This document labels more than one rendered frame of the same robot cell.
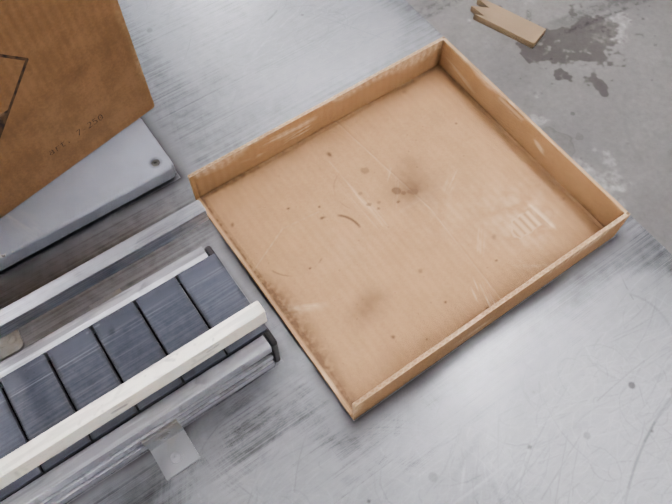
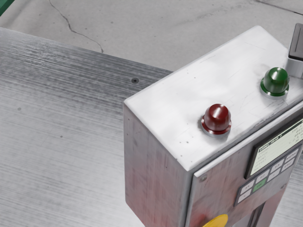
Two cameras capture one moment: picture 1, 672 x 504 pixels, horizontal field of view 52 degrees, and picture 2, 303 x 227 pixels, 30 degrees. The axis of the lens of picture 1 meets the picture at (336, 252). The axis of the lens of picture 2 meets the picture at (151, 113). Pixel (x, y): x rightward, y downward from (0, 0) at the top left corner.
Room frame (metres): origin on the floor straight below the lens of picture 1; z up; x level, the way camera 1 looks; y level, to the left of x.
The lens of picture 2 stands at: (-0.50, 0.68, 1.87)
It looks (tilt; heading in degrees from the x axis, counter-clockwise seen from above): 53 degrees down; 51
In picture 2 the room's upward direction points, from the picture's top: 2 degrees clockwise
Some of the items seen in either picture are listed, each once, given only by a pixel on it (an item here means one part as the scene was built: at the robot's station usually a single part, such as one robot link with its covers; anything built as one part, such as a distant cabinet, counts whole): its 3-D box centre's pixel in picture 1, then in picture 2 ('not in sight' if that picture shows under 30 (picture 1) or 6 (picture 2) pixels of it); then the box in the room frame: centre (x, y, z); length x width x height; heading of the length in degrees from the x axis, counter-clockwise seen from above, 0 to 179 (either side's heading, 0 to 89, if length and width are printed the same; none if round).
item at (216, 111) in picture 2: not in sight; (217, 117); (-0.27, 0.87, 1.49); 0.03 x 0.03 x 0.02
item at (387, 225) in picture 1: (403, 206); not in sight; (0.33, -0.06, 0.85); 0.30 x 0.26 x 0.04; 125
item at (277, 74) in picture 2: not in sight; (276, 80); (-0.20, 0.87, 1.49); 0.03 x 0.03 x 0.02
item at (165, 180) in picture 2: not in sight; (217, 149); (-0.24, 0.89, 1.38); 0.17 x 0.10 x 0.19; 0
